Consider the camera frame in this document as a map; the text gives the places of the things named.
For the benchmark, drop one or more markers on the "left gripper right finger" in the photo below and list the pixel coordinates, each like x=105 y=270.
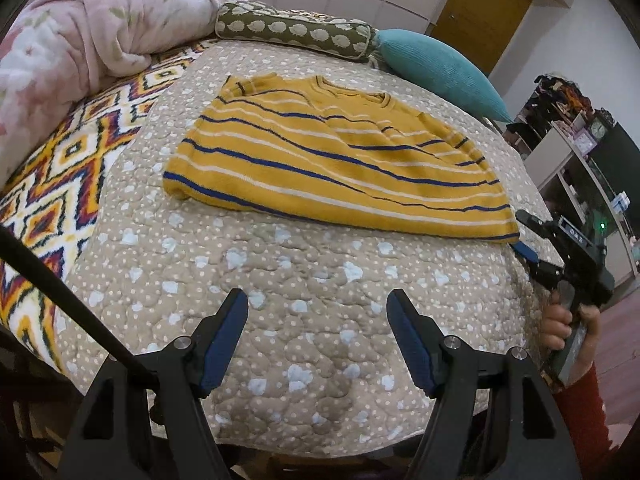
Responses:
x=494 y=416

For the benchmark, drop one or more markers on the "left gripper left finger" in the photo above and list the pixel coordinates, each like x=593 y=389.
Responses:
x=144 y=419

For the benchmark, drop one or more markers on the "yellow striped knit sweater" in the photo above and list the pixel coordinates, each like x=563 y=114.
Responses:
x=308 y=149

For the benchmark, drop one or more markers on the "red sleeve forearm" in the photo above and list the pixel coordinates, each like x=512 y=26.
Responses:
x=583 y=412

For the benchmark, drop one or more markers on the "person's right hand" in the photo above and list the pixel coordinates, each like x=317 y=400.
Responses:
x=567 y=332

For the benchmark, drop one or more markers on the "white shelf unit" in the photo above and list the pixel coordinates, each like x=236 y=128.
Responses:
x=570 y=184

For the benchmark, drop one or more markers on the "black television screen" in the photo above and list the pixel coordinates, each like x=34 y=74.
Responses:
x=618 y=159

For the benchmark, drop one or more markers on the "small round clock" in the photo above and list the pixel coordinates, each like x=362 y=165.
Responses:
x=601 y=123

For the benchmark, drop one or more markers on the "cluttered dark shelf items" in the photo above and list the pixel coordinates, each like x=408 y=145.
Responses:
x=554 y=99

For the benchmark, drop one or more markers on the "beige heart-patterned quilt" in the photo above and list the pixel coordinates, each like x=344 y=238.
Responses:
x=317 y=371

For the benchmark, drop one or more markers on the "geometric patterned colourful blanket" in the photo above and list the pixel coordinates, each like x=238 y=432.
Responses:
x=90 y=203

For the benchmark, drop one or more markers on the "brown wooden door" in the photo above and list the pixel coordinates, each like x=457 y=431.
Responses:
x=480 y=29

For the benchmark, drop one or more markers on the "olive hedgehog-print bolster pillow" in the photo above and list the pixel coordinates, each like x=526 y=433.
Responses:
x=347 y=38

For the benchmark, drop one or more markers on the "pink floral comforter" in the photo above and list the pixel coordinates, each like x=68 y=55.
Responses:
x=57 y=52

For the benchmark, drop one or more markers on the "purple photo frame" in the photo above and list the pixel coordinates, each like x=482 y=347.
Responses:
x=584 y=141

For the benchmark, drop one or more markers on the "teal corduroy pillow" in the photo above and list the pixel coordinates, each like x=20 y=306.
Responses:
x=441 y=69

